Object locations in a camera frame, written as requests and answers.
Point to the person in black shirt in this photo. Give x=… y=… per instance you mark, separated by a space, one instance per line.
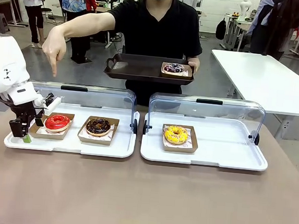
x=156 y=31

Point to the black backpack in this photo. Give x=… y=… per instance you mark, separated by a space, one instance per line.
x=221 y=29

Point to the white paper under red donut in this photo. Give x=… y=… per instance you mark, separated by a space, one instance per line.
x=43 y=131

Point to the cardboard tray under chocolate donut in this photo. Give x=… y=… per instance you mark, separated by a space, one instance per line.
x=83 y=136

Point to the yellow sprinkled donut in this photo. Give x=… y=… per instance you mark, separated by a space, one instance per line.
x=171 y=136

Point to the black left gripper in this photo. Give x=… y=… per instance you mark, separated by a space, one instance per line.
x=24 y=110

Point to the cardboard tray under yellow donut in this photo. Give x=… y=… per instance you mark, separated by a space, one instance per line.
x=192 y=144

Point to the white side table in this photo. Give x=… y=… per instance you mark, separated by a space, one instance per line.
x=259 y=79

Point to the person's right hand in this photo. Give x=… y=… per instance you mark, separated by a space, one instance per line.
x=54 y=46

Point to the white paper under yellow donut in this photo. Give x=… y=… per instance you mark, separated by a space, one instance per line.
x=185 y=146

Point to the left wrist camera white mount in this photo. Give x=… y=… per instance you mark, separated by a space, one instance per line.
x=53 y=106

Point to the red glazed donut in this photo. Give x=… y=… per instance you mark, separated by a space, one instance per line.
x=51 y=124

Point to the white display tray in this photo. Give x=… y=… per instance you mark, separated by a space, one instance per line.
x=219 y=149
x=70 y=147

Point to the person's right forearm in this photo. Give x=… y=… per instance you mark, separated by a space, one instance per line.
x=86 y=24

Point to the dark plastic stool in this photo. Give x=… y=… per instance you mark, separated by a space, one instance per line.
x=1 y=21

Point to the purple sprinkled donut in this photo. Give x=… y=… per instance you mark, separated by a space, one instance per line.
x=169 y=67

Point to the white paper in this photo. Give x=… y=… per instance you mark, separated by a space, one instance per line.
x=187 y=73
x=93 y=137
x=185 y=146
x=43 y=131

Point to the chocolate glazed donut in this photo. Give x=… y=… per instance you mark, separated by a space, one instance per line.
x=91 y=128

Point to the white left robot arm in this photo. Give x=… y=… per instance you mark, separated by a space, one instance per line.
x=4 y=62

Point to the white paper under chocolate donut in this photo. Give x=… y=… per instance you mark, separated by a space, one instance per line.
x=93 y=137

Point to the person's left hand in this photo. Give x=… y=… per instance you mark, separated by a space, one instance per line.
x=194 y=64

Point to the bystander in dark long coat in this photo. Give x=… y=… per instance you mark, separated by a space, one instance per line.
x=280 y=26

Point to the cardboard tray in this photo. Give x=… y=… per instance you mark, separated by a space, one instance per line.
x=176 y=76
x=192 y=144
x=58 y=136
x=83 y=136

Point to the background white desk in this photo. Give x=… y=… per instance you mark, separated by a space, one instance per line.
x=238 y=22

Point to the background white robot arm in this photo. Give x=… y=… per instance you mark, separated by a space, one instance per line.
x=244 y=6

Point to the dark brown serving tray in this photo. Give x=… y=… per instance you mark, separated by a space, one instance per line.
x=137 y=67

